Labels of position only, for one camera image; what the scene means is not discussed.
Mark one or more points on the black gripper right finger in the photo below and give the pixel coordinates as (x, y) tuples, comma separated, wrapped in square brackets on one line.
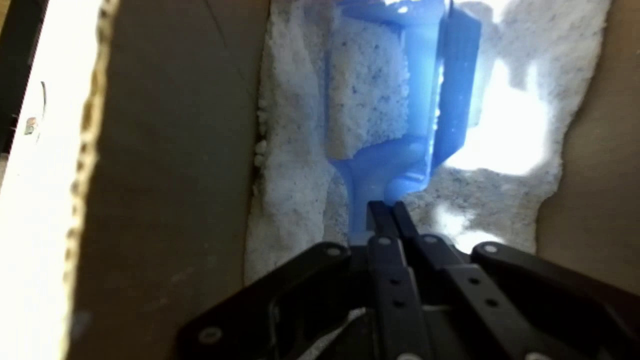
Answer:
[(507, 301)]

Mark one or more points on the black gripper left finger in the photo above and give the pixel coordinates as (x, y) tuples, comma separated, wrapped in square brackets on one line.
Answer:
[(393, 301)]

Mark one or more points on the white detergent powder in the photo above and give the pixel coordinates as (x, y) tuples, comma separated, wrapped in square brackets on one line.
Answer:
[(292, 187)]

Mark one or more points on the light blue plastic scoop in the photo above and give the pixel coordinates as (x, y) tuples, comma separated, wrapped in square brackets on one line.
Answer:
[(421, 101)]

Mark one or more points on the blue cardboard detergent box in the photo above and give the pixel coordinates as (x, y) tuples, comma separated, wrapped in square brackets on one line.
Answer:
[(167, 167)]

